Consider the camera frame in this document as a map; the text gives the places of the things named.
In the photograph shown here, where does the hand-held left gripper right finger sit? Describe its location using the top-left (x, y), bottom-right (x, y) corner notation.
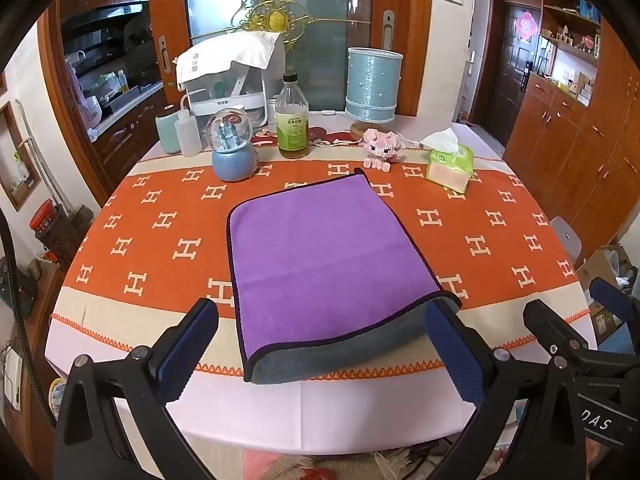
top-left (424, 297), bottom-right (551, 480)

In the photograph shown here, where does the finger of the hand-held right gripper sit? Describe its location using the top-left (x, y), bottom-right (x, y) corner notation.
top-left (522, 299), bottom-right (591, 368)
top-left (590, 277), bottom-right (640, 331)

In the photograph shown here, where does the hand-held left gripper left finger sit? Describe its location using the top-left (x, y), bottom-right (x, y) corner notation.
top-left (52, 298), bottom-right (219, 480)

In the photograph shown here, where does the purple and grey towel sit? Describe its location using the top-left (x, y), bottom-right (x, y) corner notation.
top-left (226, 167), bottom-right (462, 385)

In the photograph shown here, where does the cardboard box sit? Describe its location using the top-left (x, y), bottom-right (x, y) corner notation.
top-left (575, 244), bottom-right (638, 346)

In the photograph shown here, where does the orange patterned tablecloth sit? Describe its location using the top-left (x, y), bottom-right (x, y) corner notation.
top-left (50, 127), bottom-right (593, 381)

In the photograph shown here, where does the pink table cover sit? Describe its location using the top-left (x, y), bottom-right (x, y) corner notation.
top-left (44, 112), bottom-right (601, 457)

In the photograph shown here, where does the red-lidded jar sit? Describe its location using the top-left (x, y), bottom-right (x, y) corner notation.
top-left (30, 199), bottom-right (81, 268)

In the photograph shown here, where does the green tissue pack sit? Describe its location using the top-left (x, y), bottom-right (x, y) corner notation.
top-left (419, 127), bottom-right (476, 193)

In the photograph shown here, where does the blue snow globe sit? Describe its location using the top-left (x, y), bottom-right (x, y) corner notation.
top-left (205, 107), bottom-right (259, 183)

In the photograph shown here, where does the pale green cup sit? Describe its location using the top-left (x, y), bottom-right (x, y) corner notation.
top-left (155, 110), bottom-right (182, 156)

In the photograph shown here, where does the pink block pig toy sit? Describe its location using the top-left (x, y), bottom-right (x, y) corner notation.
top-left (362, 128), bottom-right (404, 171)

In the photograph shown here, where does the white squeeze bottle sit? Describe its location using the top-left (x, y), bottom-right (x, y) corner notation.
top-left (172, 92), bottom-right (203, 158)

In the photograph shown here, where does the glass bottle with green label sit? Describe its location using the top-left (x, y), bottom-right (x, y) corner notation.
top-left (275, 73), bottom-right (311, 160)

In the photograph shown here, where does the white countertop appliance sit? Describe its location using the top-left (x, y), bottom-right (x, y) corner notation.
top-left (176, 35), bottom-right (287, 128)

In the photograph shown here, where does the dark entrance door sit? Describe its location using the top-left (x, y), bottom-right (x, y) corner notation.
top-left (472, 2), bottom-right (543, 126)

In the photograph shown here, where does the light blue table lamp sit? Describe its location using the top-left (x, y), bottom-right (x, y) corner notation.
top-left (345, 46), bottom-right (404, 142)

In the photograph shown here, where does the wooden kitchen cabinet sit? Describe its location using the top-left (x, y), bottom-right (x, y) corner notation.
top-left (42, 0), bottom-right (173, 181)

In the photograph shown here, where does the white cloth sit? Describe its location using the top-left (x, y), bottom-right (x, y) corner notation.
top-left (175, 31), bottom-right (285, 86)

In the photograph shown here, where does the glass sliding door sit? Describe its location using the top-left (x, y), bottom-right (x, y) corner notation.
top-left (182, 0), bottom-right (375, 113)

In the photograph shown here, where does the gold door ornament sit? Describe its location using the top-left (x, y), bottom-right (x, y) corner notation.
top-left (231, 0), bottom-right (372, 51)

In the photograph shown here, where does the white wall socket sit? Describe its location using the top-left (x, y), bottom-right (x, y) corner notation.
top-left (4, 357), bottom-right (23, 406)

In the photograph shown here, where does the wooden wall cabinet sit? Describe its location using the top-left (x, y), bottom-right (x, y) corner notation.
top-left (502, 0), bottom-right (640, 263)

